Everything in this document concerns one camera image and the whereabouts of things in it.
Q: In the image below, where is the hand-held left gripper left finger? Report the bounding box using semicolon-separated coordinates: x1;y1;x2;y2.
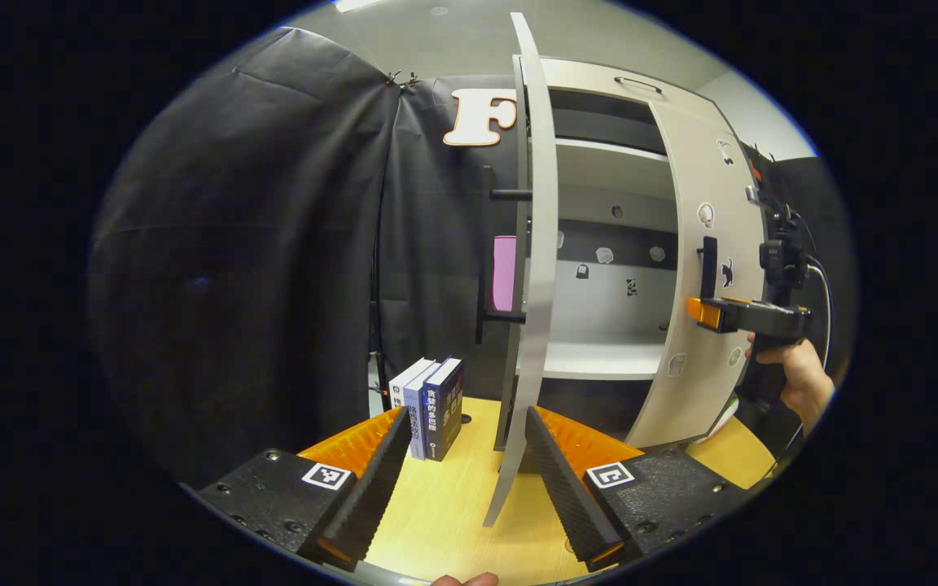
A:
197;405;414;571

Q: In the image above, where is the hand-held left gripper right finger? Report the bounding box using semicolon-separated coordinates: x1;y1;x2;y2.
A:
523;405;752;573

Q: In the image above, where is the white cabinet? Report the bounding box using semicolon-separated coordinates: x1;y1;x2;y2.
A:
510;55;743;453

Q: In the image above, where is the white cabinet door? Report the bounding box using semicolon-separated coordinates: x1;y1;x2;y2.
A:
625;99;767;450
483;12;559;528

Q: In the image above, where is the white cabinet drawer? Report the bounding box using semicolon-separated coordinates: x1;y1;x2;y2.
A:
522;57;718;107

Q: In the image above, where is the light blue book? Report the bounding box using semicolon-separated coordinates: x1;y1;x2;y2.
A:
404;361;442;461

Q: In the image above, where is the dark blue book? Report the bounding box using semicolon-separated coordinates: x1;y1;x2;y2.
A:
420;356;465;463

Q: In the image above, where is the white book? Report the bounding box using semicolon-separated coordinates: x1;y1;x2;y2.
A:
388;358;436;424

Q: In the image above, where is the watermelon slice toy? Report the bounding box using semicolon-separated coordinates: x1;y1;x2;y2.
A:
693;395;743;444

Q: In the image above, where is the black cable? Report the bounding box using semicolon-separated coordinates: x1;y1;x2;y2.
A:
762;208;835;483

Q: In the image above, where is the black right door handle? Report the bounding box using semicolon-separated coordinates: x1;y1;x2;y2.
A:
697;236;719;300

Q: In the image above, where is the black door handle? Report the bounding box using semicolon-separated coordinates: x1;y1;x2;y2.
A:
697;236;719;300
476;165;533;344

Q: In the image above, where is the black left door handle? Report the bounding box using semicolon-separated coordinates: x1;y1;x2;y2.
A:
476;165;533;344

